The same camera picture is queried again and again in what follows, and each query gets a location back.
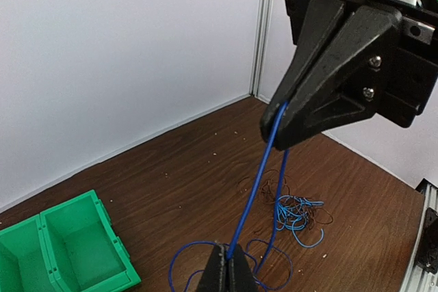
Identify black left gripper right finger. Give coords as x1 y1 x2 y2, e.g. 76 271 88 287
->
228 245 258 292

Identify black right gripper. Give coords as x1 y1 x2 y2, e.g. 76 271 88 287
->
259 0 437 150

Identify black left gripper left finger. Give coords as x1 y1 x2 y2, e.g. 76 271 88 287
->
196 244 227 292

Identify blue and brown cables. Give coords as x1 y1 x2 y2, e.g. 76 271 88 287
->
237 168 335 248

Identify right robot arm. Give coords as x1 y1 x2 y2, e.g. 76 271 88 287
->
260 0 437 150

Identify green plastic bin right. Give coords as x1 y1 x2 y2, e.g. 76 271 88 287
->
40 189 141 291

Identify green plastic bin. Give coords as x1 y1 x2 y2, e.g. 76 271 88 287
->
1 216 53 291
40 189 141 291

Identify green plastic bin middle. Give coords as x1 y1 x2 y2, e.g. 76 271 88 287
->
1 216 53 291

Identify right aluminium frame post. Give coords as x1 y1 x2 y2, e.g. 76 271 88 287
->
249 0 272 97

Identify aluminium front rail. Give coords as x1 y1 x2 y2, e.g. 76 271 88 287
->
400 178 437 292

